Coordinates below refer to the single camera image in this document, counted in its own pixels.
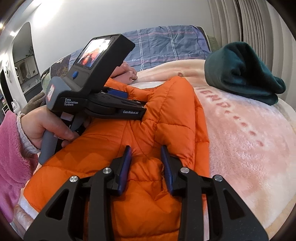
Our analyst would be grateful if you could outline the orange puffer jacket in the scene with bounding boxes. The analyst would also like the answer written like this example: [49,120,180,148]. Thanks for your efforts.
[23,76,209,240]

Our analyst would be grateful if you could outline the pink fleece sleeve forearm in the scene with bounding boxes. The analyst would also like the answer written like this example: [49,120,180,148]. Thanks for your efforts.
[1,111,39,222]

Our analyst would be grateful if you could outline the person's left hand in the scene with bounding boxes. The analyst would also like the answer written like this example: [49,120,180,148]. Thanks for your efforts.
[21,106,78,149]

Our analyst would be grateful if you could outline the dark floral pillow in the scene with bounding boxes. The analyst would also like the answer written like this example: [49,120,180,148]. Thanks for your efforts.
[50,54,71,78]

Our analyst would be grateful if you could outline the grey-brown fleece garment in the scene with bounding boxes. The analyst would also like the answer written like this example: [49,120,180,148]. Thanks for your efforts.
[21,91,46,114]

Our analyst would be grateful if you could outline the pink quilted garment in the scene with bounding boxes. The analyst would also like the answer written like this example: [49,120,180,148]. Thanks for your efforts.
[110,61,137,84]

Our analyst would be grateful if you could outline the dark dresser with mirror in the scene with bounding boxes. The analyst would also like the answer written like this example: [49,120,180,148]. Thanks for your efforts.
[1,22,42,121]

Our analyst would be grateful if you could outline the cream pink fleece blanket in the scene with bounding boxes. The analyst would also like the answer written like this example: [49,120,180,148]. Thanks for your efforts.
[14,60,295,238]

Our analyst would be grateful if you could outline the blue plaid pillow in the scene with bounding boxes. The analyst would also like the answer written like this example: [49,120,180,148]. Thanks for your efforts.
[69,24,211,72]

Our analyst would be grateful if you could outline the dark green folded garment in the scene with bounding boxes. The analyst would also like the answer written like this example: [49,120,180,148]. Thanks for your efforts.
[204,42,286,105]

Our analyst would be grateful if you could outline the light green pillow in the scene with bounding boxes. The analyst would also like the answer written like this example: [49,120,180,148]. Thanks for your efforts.
[207,35,220,52]

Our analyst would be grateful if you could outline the grey pleated curtain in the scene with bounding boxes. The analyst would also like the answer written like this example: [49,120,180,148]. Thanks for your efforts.
[208,1,295,106]

